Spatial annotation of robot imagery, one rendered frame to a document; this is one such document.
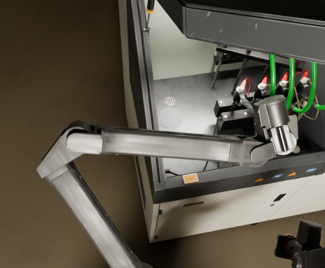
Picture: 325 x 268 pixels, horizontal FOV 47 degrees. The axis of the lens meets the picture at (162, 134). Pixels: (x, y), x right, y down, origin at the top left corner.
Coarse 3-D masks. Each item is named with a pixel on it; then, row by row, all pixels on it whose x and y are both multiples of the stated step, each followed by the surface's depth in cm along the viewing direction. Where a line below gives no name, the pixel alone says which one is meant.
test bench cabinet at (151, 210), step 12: (132, 96) 166; (132, 108) 178; (132, 120) 191; (144, 168) 159; (144, 180) 170; (312, 180) 158; (144, 192) 182; (300, 192) 173; (144, 204) 193; (156, 204) 144; (144, 216) 213; (156, 216) 160
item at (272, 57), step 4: (272, 56) 103; (272, 60) 104; (272, 64) 104; (272, 68) 104; (272, 72) 104; (272, 76) 105; (272, 80) 105; (272, 84) 105; (272, 88) 106; (272, 92) 106
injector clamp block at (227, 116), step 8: (216, 104) 146; (224, 104) 144; (296, 104) 145; (216, 112) 148; (224, 112) 142; (232, 112) 142; (240, 112) 142; (248, 112) 143; (224, 120) 140; (232, 120) 141; (240, 120) 142; (248, 120) 144; (224, 128) 146; (232, 128) 147; (248, 128) 150
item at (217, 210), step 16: (224, 192) 148; (240, 192) 153; (256, 192) 158; (272, 192) 163; (288, 192) 169; (160, 208) 151; (176, 208) 155; (192, 208) 160; (208, 208) 166; (224, 208) 171; (240, 208) 178; (256, 208) 184; (272, 208) 192; (160, 224) 174; (176, 224) 181; (192, 224) 188; (208, 224) 195; (224, 224) 203
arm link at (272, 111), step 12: (276, 96) 84; (252, 108) 85; (264, 108) 81; (276, 108) 81; (264, 120) 82; (276, 120) 81; (288, 120) 82; (264, 132) 82; (264, 144) 81; (252, 156) 81; (264, 156) 81; (276, 156) 82
